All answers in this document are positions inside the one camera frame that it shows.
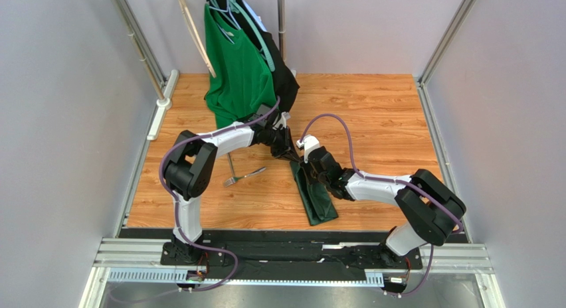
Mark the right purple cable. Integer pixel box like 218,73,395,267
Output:
298,113,465,298

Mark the silver fork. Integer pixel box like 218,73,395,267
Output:
223,167,266,187

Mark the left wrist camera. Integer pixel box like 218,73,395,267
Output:
274,112,291,129

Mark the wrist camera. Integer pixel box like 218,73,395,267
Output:
274,112,291,129
296,135,321,163

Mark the purple cable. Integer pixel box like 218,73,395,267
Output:
158,96,282,293
298,113,465,298

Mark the black t-shirt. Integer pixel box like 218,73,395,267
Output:
232,0,301,114

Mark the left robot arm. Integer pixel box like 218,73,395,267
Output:
159,104,300,264

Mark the green t-shirt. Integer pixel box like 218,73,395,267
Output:
204,5,276,129

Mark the dark green cloth napkin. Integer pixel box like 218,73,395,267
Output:
289,161,339,226

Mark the white corner pole bracket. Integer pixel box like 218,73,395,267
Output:
146,69,180,141

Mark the teal clothes hanger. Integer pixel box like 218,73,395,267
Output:
206,0,276,72

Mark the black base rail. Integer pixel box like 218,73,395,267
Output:
118,228,425,283

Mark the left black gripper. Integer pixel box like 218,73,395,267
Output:
264,127,301,164

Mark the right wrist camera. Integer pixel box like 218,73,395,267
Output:
296,135,321,163

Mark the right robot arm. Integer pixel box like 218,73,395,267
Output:
300,147,466,266

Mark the metal rack pole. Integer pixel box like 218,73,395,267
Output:
277,0,286,61

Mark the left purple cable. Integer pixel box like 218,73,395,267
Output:
158,96,282,293

